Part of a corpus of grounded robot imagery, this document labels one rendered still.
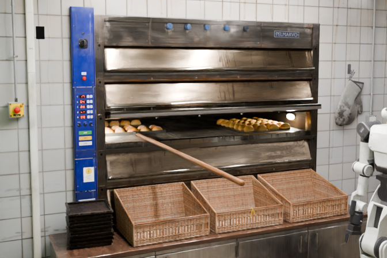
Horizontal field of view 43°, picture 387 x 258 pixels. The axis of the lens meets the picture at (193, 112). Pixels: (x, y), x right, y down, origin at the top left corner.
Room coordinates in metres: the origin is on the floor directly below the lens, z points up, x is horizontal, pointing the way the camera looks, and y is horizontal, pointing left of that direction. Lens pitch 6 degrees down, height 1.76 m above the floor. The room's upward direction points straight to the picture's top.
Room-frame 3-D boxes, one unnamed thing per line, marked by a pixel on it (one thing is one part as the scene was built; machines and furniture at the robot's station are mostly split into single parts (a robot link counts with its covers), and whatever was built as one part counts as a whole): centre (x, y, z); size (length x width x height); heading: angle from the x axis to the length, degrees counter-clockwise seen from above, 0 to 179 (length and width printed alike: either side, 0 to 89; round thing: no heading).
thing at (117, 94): (3.85, -0.19, 1.54); 1.79 x 0.11 x 0.19; 113
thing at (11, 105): (3.22, 1.17, 1.46); 0.10 x 0.07 x 0.10; 113
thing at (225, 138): (3.87, -0.18, 1.16); 1.80 x 0.06 x 0.04; 113
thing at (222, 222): (3.62, -0.32, 0.72); 0.56 x 0.49 x 0.28; 112
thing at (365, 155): (3.27, -1.17, 1.12); 0.13 x 0.12 x 0.22; 23
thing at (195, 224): (3.38, 0.24, 0.72); 0.56 x 0.49 x 0.28; 114
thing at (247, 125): (4.49, -0.55, 1.21); 0.61 x 0.48 x 0.06; 23
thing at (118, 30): (3.88, -0.18, 1.99); 1.80 x 0.08 x 0.21; 113
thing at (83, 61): (4.29, 1.14, 1.07); 1.93 x 0.16 x 2.15; 23
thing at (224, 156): (3.85, -0.19, 1.02); 1.79 x 0.11 x 0.19; 113
